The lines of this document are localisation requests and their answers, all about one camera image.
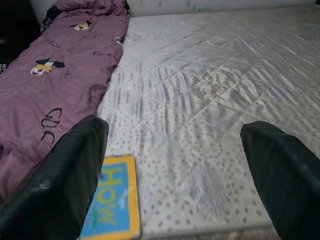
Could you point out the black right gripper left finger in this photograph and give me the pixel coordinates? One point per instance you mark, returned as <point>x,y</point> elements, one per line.
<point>55,195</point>

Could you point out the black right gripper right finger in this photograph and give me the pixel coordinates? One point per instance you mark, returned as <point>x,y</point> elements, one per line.
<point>287,187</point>

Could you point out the yellow blue picture book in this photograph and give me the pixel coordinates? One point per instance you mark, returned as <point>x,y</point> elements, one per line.
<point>115,200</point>

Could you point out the white quilted mattress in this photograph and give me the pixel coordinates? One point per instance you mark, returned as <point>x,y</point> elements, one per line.
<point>200,125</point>

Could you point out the purple cartoon print blanket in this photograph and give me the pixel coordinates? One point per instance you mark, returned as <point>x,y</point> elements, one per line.
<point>62,87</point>

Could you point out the black bag with white print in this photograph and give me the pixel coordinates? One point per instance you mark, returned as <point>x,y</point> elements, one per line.
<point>10,57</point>

